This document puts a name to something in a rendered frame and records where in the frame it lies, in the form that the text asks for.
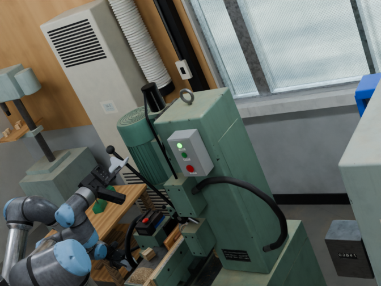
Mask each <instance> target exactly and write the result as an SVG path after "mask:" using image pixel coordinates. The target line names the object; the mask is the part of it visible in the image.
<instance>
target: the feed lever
mask: <svg viewBox="0 0 381 286"><path fill-rule="evenodd" d="M106 152H107V153H108V154H113V155H114V156H115V157H116V158H118V159H120V160H122V161H123V160H124V159H123V158H122V157H120V156H119V155H118V154H117V153H116V152H115V148H114V147H113V146H112V145H109V146H107V148H106ZM125 166H126V167H127V168H129V169H130V170H131V171H132V172H133V173H134V174H136V176H138V177H139V178H140V179H141V180H142V181H143V182H144V183H146V184H147V185H148V186H149V187H150V188H151V189H152V190H153V191H154V192H155V193H157V194H158V195H159V196H160V197H161V198H162V199H163V200H164V201H165V202H166V203H168V204H169V205H170V206H171V207H172V208H173V209H174V210H176V209H175V207H174V206H173V203H172V202H171V201H170V200H168V199H167V198H166V197H165V196H164V195H163V194H162V193H161V192H160V191H158V190H157V189H156V188H155V187H154V186H153V185H152V184H151V183H150V182H149V181H147V180H146V179H145V178H144V177H143V176H142V175H141V174H140V173H139V172H137V171H136V170H135V169H134V168H133V167H132V166H131V165H130V164H128V163H127V164H126V165H125ZM173 217H174V219H175V220H176V221H177V222H178V223H180V224H185V223H186V222H187V221H188V220H189V221H191V222H193V223H195V224H199V223H200V222H199V221H198V220H196V219H194V218H193V217H179V215H178V214H177V211H175V212H174V214H173Z"/></svg>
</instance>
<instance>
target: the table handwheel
mask: <svg viewBox="0 0 381 286"><path fill-rule="evenodd" d="M142 215H143V214H141V215H139V216H137V217H136V218H135V219H134V220H133V221H132V222H131V224H130V225H129V227H128V229H127V232H126V235H125V242H124V249H125V255H126V258H127V261H128V263H129V264H130V266H131V267H132V268H133V269H134V270H135V269H136V268H137V267H138V264H137V263H136V262H135V261H134V259H133V257H132V254H131V252H133V251H135V250H137V249H139V248H140V247H139V245H137V246H136V247H133V248H130V240H131V236H132V232H133V230H134V228H135V226H136V224H137V223H136V222H137V221H138V220H139V218H140V217H141V216H142Z"/></svg>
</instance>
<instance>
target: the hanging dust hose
mask: <svg viewBox="0 0 381 286"><path fill-rule="evenodd" d="M108 1H109V2H110V3H109V4H111V6H112V9H113V11H115V12H114V14H116V15H115V16H116V17H117V18H116V19H118V21H119V24H120V26H122V27H121V28H122V31H123V33H124V34H125V36H126V38H127V40H128V42H129V45H130V47H131V48H132V50H133V52H134V55H135V57H136V59H137V61H138V63H139V65H140V66H141V68H142V70H143V72H144V75H145V77H146V79H147V81H148V82H149V83H151V82H155V83H156V85H157V88H158V90H159V92H160V94H161V96H162V97H163V96H166V95H168V94H170V93H171V92H173V91H174V89H175V85H174V84H173V81H172V79H171V77H170V75H169V74H168V72H167V70H166V68H165V67H166V66H164V64H163V61H162V59H161V57H160V55H159V53H158V51H157V49H156V47H155V45H154V43H153V41H152V39H151V36H150V34H149V32H148V30H147V29H146V28H147V27H145V26H146V25H144V22H143V20H142V18H141V15H140V13H138V12H139V11H138V8H136V7H137V6H135V3H134V1H133V0H108Z"/></svg>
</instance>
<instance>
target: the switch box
mask: <svg viewBox="0 0 381 286"><path fill-rule="evenodd" d="M167 141H168V143H169V145H170V147H171V149H172V151H173V154H174V156H175V158H176V160H177V162H178V164H179V166H180V168H181V170H182V172H183V174H184V176H207V175H208V173H209V172H210V171H211V170H212V168H213V167H214V165H213V163H212V160H211V158H210V156H209V153H208V151H207V150H206V147H205V145H204V142H203V140H202V138H201V136H200V134H199V131H198V129H187V130H182V131H175V132H174V133H173V134H172V135H171V136H170V137H169V138H168V139H167ZM178 143H181V144H182V146H183V147H182V148H185V149H186V150H181V151H179V149H180V148H179V147H178V146H177V144H178ZM182 152H185V153H187V155H188V156H187V158H190V161H184V160H183V157H182V155H181V153H182ZM187 165H191V166H192V167H193V168H194V172H196V173H197V174H190V172H189V171H187V169H186V166H187Z"/></svg>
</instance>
